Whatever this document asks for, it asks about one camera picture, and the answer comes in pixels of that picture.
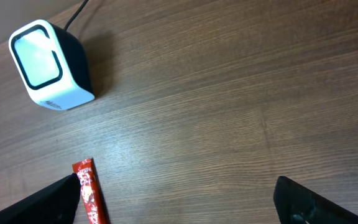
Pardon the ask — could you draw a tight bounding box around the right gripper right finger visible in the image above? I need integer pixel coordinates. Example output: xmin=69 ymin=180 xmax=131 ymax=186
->
xmin=273 ymin=176 xmax=358 ymax=224

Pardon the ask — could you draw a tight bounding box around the white barcode scanner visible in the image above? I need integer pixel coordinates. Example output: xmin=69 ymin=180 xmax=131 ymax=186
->
xmin=8 ymin=19 xmax=95 ymax=111

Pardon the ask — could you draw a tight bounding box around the red coffee stick sachet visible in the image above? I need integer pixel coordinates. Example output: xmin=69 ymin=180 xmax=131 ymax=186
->
xmin=72 ymin=159 xmax=109 ymax=224

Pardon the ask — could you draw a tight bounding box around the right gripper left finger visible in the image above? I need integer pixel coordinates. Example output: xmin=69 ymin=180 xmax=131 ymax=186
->
xmin=0 ymin=173 xmax=80 ymax=224

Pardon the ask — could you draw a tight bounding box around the black scanner cable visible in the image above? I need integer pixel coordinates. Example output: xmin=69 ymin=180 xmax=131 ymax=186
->
xmin=63 ymin=0 xmax=90 ymax=32

